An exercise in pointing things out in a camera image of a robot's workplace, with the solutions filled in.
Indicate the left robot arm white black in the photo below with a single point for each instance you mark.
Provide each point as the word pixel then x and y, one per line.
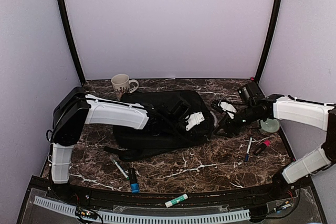
pixel 78 109

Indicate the cream printed mug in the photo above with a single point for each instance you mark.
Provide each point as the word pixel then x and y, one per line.
pixel 122 84

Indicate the right black frame post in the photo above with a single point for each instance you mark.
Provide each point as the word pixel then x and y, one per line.
pixel 268 40

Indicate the clear white pen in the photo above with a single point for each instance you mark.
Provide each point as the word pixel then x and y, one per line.
pixel 123 172

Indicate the small circuit board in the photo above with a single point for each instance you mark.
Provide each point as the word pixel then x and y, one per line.
pixel 85 214

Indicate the pink black highlighter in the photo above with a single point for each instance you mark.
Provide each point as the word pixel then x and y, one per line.
pixel 261 147

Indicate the pale green bowl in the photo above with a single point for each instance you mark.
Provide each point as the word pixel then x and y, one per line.
pixel 269 126

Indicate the grey slotted cable duct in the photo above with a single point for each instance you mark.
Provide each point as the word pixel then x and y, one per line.
pixel 110 217

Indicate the black student bag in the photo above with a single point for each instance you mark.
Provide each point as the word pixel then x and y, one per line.
pixel 158 138

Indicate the left black frame post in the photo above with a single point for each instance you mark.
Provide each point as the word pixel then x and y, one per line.
pixel 71 41

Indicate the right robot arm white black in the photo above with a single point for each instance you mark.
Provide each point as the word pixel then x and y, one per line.
pixel 282 107

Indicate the black marker blue cap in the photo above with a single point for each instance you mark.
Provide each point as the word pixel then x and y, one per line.
pixel 133 181

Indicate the green white glue stick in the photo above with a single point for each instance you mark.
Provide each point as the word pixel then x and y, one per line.
pixel 176 200

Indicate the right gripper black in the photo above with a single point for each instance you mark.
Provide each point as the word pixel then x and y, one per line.
pixel 227 125

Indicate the black frame post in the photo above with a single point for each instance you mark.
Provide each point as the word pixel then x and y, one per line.
pixel 268 40
pixel 71 41

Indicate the blue capped white pen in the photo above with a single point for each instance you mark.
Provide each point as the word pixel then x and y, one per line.
pixel 248 150

